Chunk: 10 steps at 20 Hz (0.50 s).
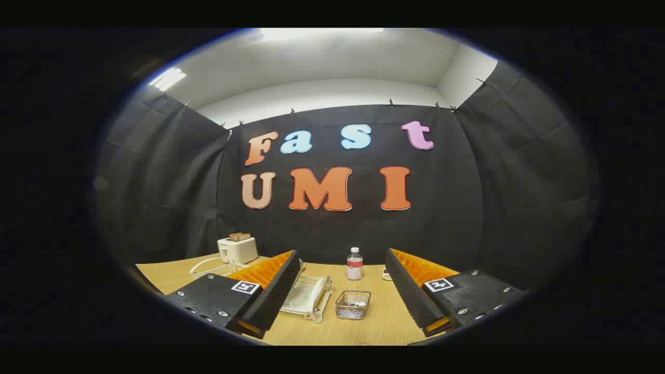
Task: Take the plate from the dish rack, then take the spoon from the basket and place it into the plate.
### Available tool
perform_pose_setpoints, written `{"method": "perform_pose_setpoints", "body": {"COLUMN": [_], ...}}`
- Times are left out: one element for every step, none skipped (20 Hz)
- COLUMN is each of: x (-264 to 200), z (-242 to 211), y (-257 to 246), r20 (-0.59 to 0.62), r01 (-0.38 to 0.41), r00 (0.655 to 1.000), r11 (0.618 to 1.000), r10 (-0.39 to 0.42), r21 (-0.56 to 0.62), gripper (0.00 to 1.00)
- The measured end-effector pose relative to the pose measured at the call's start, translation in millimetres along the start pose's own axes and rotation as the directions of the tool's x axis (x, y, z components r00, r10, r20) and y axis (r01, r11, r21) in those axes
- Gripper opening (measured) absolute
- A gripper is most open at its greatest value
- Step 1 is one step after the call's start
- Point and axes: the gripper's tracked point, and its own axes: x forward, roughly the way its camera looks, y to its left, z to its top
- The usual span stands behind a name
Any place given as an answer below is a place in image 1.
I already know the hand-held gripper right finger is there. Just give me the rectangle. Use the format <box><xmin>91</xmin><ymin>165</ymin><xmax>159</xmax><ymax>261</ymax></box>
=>
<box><xmin>384</xmin><ymin>248</ymin><xmax>530</xmax><ymax>337</ymax></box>

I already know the metal wire basket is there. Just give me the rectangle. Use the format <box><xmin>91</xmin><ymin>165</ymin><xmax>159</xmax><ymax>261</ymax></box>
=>
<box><xmin>335</xmin><ymin>290</ymin><xmax>372</xmax><ymax>320</ymax></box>

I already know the black backdrop cloth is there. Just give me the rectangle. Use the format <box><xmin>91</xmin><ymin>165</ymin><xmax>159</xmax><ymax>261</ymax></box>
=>
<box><xmin>96</xmin><ymin>61</ymin><xmax>598</xmax><ymax>291</ymax></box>

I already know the white toaster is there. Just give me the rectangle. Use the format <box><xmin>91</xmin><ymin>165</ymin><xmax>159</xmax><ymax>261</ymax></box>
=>
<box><xmin>217</xmin><ymin>236</ymin><xmax>259</xmax><ymax>265</ymax></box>

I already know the white wire dish rack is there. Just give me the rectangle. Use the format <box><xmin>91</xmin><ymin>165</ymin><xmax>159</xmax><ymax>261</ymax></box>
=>
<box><xmin>190</xmin><ymin>255</ymin><xmax>333</xmax><ymax>324</ymax></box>

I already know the ceiling light panel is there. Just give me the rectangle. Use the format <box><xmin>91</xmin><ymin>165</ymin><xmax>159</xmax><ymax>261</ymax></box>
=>
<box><xmin>149</xmin><ymin>68</ymin><xmax>188</xmax><ymax>92</ymax></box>
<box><xmin>260</xmin><ymin>28</ymin><xmax>385</xmax><ymax>42</ymax></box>

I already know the clear bottle with red label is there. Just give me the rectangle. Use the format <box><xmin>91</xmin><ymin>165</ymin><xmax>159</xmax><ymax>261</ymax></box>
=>
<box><xmin>347</xmin><ymin>247</ymin><xmax>363</xmax><ymax>281</ymax></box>

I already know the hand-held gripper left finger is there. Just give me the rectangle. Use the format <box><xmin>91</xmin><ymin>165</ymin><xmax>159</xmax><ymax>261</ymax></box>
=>
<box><xmin>165</xmin><ymin>249</ymin><xmax>302</xmax><ymax>339</ymax></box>

